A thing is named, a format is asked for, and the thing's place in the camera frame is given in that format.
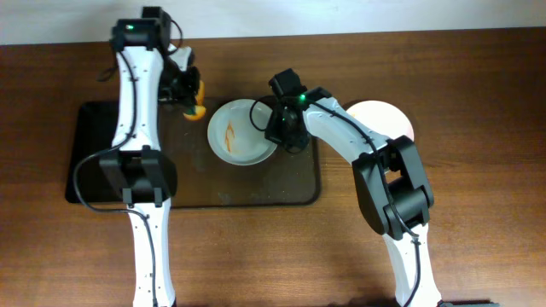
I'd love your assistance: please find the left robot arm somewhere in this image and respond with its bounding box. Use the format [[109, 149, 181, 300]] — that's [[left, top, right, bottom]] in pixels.
[[99, 6, 204, 306]]

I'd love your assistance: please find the brown translucent tray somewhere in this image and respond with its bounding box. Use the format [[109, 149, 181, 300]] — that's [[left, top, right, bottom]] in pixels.
[[159, 99, 321, 210]]

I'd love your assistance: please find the green and orange sponge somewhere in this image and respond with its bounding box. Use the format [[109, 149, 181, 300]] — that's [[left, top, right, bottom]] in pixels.
[[183, 80, 206, 121]]

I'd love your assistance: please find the black tray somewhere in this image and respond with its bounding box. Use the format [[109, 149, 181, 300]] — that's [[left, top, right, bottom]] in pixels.
[[65, 101, 120, 204]]

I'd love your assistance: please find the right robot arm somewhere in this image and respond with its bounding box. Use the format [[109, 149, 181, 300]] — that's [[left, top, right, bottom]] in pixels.
[[264, 68, 443, 306]]

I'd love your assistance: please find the white plate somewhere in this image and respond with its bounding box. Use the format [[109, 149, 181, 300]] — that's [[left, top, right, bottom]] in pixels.
[[346, 101, 415, 141]]

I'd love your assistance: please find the grey-white plate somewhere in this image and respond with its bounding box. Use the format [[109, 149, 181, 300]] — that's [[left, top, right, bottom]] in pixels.
[[207, 99, 277, 166]]

